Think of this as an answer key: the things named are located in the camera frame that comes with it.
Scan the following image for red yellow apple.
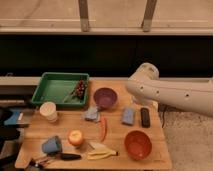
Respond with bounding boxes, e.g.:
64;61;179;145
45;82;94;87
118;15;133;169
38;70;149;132
68;130;84;146

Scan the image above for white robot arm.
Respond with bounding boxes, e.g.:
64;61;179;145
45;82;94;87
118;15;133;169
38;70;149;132
125;63;213;117

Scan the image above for purple bowl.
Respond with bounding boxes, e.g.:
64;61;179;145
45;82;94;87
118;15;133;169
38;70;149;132
93;87;117;109

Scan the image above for red bowl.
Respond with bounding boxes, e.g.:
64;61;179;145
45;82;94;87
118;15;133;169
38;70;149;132
124;130;152;160

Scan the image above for dark red grapes bunch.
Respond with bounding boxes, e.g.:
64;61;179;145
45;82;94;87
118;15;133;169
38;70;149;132
75;80;87;99

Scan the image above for grey blue crumpled cloth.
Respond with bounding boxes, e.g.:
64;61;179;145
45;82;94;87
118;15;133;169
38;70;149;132
83;106;100;122

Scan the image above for blue sponge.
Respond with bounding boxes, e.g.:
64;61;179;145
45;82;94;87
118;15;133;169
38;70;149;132
122;107;135;125

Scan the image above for red chili pepper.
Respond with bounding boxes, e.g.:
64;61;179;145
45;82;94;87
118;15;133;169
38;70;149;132
100;116;107;142

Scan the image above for black remote control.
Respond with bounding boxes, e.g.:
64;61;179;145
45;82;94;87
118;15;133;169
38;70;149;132
140;108;150;128

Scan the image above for green plastic tray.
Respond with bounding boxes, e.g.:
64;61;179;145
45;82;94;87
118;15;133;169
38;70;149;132
31;72;89;108

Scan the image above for white paper cup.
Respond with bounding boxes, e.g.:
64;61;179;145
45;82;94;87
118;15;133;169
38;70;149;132
39;102;58;122

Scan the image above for yellow banana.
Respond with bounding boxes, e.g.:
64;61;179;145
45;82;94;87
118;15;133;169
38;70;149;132
87;142;118;160

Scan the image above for blue plastic cup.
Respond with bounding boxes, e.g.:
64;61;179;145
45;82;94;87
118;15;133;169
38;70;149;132
42;136;62;154

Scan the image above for blue box on shelf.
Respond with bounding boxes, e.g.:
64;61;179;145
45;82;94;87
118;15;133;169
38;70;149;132
4;109;30;126

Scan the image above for black handled knife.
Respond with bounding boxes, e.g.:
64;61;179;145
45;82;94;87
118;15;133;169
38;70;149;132
33;153;81;163

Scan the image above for left grey window bracket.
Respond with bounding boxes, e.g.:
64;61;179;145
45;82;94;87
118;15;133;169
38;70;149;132
78;0;90;32

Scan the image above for grey window bracket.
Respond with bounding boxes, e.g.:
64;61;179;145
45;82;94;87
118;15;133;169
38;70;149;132
141;0;157;32
78;0;90;32

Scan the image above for right grey window bracket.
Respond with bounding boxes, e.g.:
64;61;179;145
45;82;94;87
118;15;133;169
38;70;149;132
141;0;157;32

